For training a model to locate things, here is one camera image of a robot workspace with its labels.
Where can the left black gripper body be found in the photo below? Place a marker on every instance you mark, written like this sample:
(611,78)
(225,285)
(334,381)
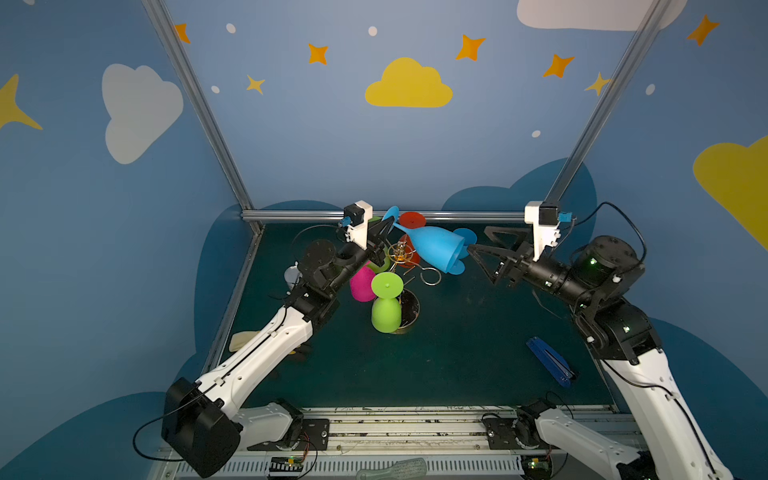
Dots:
(366,254)

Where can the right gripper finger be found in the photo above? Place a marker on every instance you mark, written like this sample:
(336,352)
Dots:
(514,239)
(493,261)

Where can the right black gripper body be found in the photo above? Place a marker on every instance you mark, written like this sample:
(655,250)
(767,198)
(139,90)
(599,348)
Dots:
(522,265)

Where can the blue wine glass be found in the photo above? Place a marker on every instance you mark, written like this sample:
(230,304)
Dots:
(437,246)
(469,238)

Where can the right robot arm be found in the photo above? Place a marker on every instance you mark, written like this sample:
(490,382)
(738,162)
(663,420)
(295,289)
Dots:
(627,347)

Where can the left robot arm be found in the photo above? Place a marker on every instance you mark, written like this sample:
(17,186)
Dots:
(202,421)

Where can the back green wine glass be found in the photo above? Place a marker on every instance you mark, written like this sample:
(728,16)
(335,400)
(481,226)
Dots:
(379,257)

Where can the green wine glass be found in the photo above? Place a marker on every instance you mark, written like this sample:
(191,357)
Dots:
(379,257)
(386,313)

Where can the pink wine glass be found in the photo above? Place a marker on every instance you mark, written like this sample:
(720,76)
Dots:
(361,285)

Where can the front green wine glass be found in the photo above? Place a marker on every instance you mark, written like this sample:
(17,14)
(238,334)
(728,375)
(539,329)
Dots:
(386,313)

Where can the silver tin can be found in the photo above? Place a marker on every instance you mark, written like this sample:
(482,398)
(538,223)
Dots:
(292,276)

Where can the blue stapler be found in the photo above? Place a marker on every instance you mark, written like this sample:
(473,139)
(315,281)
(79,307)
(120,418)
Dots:
(552,361)

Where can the yellow black work glove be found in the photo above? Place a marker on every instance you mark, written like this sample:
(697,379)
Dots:
(240,339)

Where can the right circuit board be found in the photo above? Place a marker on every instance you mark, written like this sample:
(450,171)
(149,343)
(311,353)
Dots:
(535,468)

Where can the circuit board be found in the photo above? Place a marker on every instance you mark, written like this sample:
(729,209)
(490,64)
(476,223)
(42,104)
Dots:
(535,468)
(290,467)

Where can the clear plastic bottle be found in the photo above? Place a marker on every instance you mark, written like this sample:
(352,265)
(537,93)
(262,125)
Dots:
(410,469)

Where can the left circuit board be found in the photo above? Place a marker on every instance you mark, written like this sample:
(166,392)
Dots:
(290,467)

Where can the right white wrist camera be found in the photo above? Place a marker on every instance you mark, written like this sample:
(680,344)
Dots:
(545,219)

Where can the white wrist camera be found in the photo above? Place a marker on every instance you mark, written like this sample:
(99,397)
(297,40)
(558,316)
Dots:
(355,223)
(545,219)

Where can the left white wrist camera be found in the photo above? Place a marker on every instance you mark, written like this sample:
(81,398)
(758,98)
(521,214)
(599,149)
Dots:
(355,223)

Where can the gold wire glass rack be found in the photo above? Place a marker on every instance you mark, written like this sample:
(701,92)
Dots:
(406,262)

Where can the back frame bar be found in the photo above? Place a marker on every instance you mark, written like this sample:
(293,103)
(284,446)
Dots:
(316,216)

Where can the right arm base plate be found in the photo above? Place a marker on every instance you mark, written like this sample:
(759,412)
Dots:
(508,433)

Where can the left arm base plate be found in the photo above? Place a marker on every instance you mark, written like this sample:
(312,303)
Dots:
(313,433)

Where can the aluminium rail base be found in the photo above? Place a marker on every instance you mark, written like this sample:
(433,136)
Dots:
(452,440)

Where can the right frame post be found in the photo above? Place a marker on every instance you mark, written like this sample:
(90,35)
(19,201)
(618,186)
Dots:
(641,42)

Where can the frame post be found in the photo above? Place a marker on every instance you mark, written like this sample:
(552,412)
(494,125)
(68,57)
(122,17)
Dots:
(641,42)
(161,20)

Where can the left frame post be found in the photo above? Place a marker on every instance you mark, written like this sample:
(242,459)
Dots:
(161,20)

